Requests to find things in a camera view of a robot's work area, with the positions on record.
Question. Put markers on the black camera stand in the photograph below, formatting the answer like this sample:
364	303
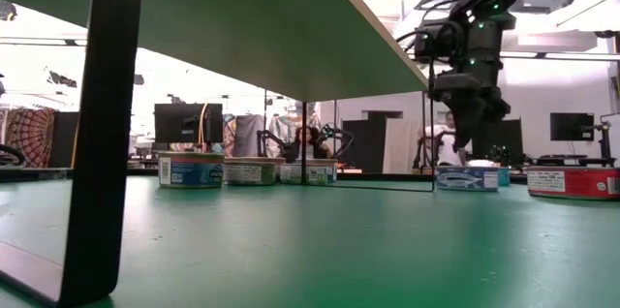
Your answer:
605	143

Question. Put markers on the wooden background table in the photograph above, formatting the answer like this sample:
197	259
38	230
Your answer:
351	171

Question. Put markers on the silver-lid can red label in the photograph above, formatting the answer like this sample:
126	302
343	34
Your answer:
576	183

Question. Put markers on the person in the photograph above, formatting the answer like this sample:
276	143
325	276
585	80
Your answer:
438	145
315	141

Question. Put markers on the gold-lid salmon can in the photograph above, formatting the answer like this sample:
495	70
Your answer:
191	172
269	158

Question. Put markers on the black partition panel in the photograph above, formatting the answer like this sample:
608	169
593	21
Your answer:
504	138
363	143

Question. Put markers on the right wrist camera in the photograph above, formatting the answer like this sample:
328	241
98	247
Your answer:
433	41

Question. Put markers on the black wall screen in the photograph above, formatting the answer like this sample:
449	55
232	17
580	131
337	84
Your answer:
571	126

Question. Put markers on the dark cabinet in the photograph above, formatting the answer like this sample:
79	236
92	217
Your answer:
62	138

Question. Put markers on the green table mat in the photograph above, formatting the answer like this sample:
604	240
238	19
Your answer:
310	240

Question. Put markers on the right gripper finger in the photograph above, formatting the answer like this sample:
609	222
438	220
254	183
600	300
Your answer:
467	126

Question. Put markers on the white partition panel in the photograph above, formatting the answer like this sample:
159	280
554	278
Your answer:
399	148

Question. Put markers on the small silver-lid fish can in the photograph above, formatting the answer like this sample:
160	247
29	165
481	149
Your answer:
505	177
319	173
465	179
249	173

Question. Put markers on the black ceiling spotlight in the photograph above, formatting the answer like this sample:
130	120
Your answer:
7	11

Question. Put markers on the dark low table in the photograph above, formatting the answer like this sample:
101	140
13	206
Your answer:
571	160

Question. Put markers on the wooden shelf riser black legs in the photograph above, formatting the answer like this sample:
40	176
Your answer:
242	17

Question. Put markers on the grey hanging cloth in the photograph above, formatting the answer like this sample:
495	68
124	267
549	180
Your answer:
247	133

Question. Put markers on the black table frame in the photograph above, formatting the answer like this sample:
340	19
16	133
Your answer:
387	177

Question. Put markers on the black background robot arm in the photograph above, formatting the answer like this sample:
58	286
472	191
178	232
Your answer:
415	153
334	130
260	145

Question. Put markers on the red patterned tapestry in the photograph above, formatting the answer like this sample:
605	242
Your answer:
29	136

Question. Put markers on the black background monitor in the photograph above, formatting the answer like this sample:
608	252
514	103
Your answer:
179	124

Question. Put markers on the ceiling light bar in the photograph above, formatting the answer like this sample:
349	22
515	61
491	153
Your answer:
557	55

